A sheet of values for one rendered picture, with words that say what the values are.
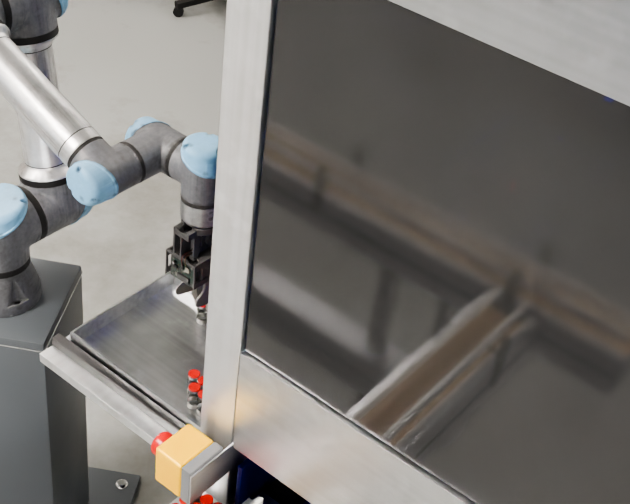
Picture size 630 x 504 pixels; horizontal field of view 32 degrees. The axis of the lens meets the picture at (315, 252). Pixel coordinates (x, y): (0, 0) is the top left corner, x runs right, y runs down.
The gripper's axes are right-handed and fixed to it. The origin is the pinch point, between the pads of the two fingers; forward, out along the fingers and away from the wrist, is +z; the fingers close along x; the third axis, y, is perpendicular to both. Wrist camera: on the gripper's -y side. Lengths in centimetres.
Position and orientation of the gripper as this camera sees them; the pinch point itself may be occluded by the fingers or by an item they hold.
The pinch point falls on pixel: (205, 299)
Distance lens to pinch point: 202.1
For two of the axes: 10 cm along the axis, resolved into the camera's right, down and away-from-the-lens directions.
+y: -6.2, 4.3, -6.5
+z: -1.0, 7.8, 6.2
